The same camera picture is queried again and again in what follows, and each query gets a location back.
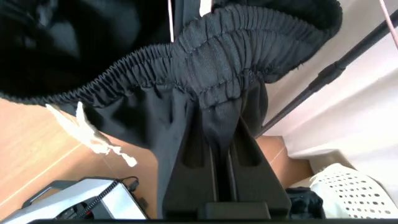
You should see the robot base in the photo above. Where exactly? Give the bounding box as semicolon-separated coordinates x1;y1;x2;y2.
0;176;149;222

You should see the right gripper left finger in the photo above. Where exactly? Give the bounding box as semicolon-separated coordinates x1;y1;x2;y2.
163;104;218;218

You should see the pink clothes hanger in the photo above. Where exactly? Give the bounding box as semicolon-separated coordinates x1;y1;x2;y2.
378;0;398;50
167;0;175;44

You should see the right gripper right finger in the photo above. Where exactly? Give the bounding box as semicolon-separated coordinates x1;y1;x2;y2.
229;116;292;218

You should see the black clothes rack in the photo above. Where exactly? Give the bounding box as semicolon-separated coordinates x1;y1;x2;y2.
254;9;398;139

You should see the white laundry basket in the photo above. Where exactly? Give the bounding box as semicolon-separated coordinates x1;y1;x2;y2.
289;163;398;220

